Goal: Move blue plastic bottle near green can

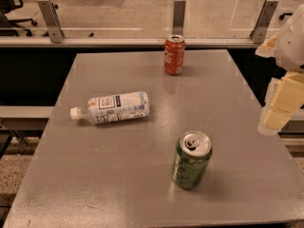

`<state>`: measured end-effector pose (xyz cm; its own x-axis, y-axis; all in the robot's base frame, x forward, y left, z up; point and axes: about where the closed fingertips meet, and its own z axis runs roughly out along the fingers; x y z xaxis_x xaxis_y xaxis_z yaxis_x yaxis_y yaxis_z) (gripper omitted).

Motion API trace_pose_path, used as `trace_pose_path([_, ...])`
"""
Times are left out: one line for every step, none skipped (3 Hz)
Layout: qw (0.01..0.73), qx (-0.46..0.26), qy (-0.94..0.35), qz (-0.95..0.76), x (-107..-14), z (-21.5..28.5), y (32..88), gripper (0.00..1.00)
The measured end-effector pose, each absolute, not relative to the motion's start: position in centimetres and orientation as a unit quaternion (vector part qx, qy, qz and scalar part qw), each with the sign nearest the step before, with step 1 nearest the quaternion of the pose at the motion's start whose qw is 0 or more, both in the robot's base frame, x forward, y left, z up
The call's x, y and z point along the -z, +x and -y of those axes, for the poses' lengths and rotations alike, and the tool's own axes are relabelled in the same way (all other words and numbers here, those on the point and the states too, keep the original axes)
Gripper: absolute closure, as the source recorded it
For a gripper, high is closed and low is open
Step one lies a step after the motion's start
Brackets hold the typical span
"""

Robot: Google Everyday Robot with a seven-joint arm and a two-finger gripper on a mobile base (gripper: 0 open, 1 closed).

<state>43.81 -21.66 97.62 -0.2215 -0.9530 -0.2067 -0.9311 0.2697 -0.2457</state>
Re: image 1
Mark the middle metal bracket post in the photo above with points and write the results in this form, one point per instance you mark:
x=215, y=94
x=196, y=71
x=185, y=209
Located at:
x=178, y=16

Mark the metal barrier rail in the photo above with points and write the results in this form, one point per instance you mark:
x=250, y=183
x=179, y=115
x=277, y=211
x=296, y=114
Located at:
x=96, y=42

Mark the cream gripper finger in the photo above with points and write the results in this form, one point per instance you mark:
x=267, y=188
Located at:
x=283, y=99
x=267, y=49

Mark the black office chair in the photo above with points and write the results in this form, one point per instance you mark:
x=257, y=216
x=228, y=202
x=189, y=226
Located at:
x=7, y=6
x=283, y=15

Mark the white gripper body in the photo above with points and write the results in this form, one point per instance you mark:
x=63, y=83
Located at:
x=292, y=49

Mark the right metal bracket post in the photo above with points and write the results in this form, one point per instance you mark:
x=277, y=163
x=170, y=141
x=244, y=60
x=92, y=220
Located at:
x=259, y=32

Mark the green soda can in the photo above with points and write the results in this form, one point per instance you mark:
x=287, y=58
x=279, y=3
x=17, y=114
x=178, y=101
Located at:
x=192, y=155

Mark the metal bracket post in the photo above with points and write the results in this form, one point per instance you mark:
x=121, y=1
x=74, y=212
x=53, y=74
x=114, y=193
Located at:
x=178, y=16
x=259, y=32
x=51, y=20

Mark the clear blue plastic bottle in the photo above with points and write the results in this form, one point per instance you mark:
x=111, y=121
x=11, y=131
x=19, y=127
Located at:
x=113, y=108

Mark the black office chair right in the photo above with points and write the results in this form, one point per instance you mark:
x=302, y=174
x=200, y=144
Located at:
x=283, y=15

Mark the black office chair left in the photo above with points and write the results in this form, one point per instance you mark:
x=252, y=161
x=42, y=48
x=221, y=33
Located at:
x=7, y=6

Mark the left metal bracket post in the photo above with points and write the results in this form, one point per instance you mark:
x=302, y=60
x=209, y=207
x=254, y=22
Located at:
x=51, y=20

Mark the red cola can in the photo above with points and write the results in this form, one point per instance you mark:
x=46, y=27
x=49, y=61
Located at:
x=173, y=54

